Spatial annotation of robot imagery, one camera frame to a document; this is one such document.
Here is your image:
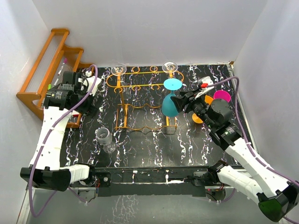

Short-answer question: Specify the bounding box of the orange plastic wine glass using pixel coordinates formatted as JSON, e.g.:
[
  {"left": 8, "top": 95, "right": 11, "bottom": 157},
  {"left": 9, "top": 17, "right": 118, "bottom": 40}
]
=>
[{"left": 192, "top": 95, "right": 214, "bottom": 124}]

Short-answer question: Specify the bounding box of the pink capped marker pen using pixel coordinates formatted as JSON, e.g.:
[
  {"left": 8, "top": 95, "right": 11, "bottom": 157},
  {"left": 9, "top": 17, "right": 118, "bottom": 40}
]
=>
[{"left": 57, "top": 58, "right": 67, "bottom": 76}]

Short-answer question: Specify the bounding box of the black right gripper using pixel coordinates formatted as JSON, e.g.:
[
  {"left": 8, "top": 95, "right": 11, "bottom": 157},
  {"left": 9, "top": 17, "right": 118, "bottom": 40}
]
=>
[{"left": 171, "top": 89, "right": 216, "bottom": 129}]

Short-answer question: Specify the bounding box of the pink plastic wine glass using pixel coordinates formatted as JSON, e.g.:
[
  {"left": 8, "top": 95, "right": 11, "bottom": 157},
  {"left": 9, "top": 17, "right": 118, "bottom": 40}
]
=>
[{"left": 213, "top": 90, "right": 231, "bottom": 103}]

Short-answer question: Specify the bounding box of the blue plastic wine glass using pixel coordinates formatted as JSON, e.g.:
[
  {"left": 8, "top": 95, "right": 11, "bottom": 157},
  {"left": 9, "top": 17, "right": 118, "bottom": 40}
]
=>
[{"left": 162, "top": 78, "right": 182, "bottom": 117}]

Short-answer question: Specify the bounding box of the clear wine glass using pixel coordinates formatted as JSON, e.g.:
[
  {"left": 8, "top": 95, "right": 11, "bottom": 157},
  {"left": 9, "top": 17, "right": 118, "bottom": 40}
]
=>
[
  {"left": 111, "top": 63, "right": 130, "bottom": 98},
  {"left": 162, "top": 61, "right": 178, "bottom": 78},
  {"left": 96, "top": 127, "right": 116, "bottom": 154}
]

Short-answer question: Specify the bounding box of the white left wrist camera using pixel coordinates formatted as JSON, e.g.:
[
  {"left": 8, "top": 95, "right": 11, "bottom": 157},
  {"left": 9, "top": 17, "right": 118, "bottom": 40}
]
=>
[{"left": 78, "top": 71, "right": 102, "bottom": 96}]

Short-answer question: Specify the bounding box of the gold wire wine glass rack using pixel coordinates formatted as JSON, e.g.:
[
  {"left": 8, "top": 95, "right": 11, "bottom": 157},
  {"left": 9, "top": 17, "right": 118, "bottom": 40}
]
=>
[{"left": 106, "top": 66, "right": 185, "bottom": 131}]

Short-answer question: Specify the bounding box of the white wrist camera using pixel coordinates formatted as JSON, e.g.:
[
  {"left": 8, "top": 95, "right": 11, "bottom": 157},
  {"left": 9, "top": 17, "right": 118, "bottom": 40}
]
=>
[
  {"left": 78, "top": 71, "right": 102, "bottom": 96},
  {"left": 194, "top": 76, "right": 214, "bottom": 99}
]

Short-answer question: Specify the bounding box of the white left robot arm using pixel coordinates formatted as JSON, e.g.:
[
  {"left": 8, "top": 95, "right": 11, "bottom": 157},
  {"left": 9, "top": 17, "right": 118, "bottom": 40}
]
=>
[{"left": 20, "top": 72, "right": 101, "bottom": 191}]

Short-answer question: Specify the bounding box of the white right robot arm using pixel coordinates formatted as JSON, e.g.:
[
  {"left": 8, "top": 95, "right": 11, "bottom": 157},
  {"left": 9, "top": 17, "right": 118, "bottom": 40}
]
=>
[{"left": 171, "top": 92, "right": 299, "bottom": 222}]

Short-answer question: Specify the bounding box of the small red white box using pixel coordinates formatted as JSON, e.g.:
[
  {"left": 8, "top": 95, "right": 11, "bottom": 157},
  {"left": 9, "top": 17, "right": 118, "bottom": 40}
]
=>
[{"left": 71, "top": 111, "right": 79, "bottom": 117}]

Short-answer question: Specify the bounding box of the orange wooden tiered shelf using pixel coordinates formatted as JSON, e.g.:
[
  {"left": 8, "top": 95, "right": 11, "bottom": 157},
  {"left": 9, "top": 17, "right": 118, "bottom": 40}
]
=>
[{"left": 16, "top": 28, "right": 91, "bottom": 120}]

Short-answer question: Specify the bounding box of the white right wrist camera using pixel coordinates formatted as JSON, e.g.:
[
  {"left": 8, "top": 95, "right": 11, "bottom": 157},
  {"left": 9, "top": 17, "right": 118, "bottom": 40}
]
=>
[{"left": 194, "top": 76, "right": 214, "bottom": 99}]

